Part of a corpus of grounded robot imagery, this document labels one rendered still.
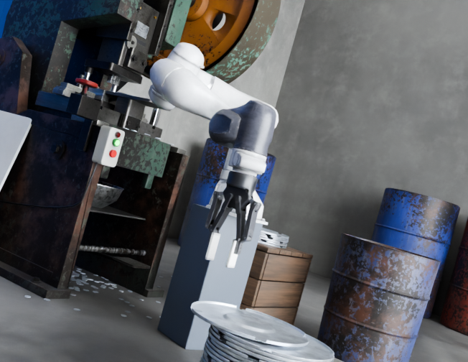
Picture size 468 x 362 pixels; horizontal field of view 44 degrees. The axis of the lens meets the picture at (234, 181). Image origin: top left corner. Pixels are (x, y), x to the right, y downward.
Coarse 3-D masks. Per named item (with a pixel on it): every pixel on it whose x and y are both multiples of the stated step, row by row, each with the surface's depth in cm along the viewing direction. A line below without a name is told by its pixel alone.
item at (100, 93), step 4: (92, 88) 238; (96, 88) 237; (92, 92) 238; (96, 92) 237; (100, 92) 235; (104, 92) 235; (96, 96) 236; (100, 96) 235; (104, 96) 235; (108, 96) 237; (112, 96) 239; (104, 100) 236; (108, 100) 238; (112, 100) 239; (116, 100) 241
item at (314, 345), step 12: (228, 336) 124; (240, 336) 126; (276, 348) 124; (288, 348) 127; (300, 348) 130; (312, 348) 134; (324, 348) 137; (300, 360) 120; (312, 360) 121; (324, 360) 124
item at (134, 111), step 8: (120, 96) 231; (128, 96) 228; (136, 96) 225; (120, 104) 232; (128, 104) 230; (136, 104) 233; (144, 104) 235; (152, 104) 227; (120, 112) 231; (128, 112) 230; (136, 112) 234; (128, 120) 231; (136, 120) 235; (128, 128) 232; (136, 128) 236
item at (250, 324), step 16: (192, 304) 139; (208, 304) 147; (224, 304) 151; (208, 320) 127; (224, 320) 133; (240, 320) 135; (256, 320) 140; (272, 320) 148; (256, 336) 127; (272, 336) 131; (288, 336) 135; (304, 336) 140
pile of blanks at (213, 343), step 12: (216, 336) 127; (204, 348) 132; (216, 348) 126; (228, 348) 123; (240, 348) 121; (252, 348) 120; (204, 360) 129; (216, 360) 125; (228, 360) 122; (240, 360) 121; (252, 360) 120; (264, 360) 119; (276, 360) 122; (288, 360) 119
